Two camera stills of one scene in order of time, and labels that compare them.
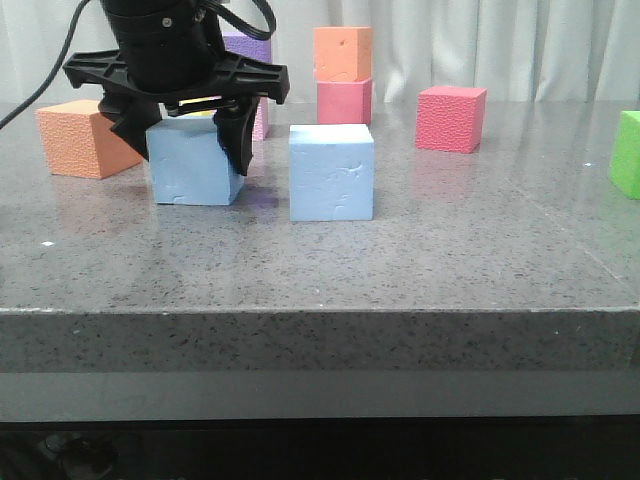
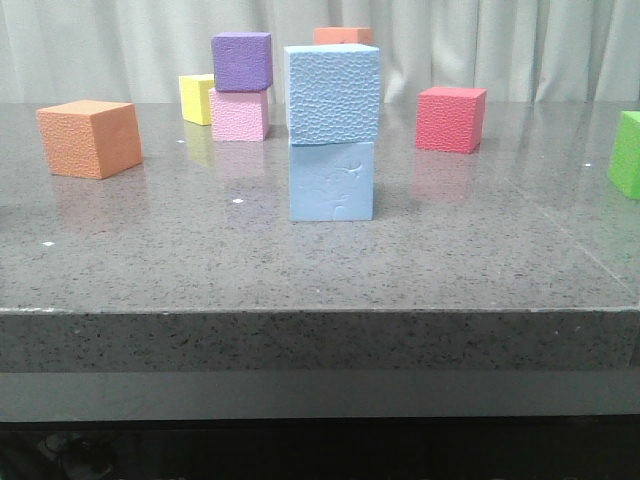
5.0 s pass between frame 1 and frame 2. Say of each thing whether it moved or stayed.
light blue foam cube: moved
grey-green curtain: stayed
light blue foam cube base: stayed
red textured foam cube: stayed
